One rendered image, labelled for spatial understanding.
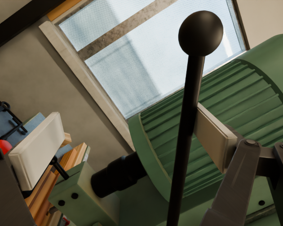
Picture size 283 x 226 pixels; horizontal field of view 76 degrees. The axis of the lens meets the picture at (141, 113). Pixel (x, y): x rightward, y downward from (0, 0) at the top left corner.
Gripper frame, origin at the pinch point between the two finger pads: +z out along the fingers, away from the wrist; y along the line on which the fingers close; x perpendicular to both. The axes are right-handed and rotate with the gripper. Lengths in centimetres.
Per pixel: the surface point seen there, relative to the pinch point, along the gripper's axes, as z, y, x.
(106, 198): 13.6, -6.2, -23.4
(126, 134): 138, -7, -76
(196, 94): -0.6, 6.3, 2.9
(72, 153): 35.2, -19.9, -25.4
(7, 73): 138, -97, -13
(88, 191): 11.1, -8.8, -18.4
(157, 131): 9.4, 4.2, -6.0
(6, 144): 10.7, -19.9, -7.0
